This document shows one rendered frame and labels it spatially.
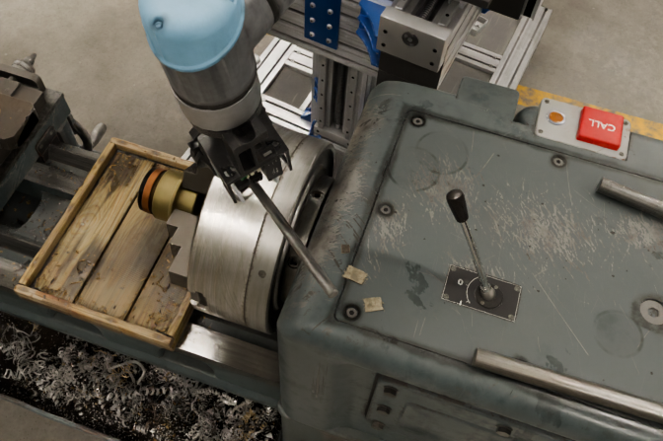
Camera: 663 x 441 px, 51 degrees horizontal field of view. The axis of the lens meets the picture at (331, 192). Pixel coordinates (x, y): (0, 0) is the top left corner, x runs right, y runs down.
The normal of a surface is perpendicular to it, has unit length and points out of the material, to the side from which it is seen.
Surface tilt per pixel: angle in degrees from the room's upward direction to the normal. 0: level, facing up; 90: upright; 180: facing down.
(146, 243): 0
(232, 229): 33
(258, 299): 67
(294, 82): 0
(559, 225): 0
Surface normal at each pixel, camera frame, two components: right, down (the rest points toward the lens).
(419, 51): -0.45, 0.74
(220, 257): -0.22, 0.28
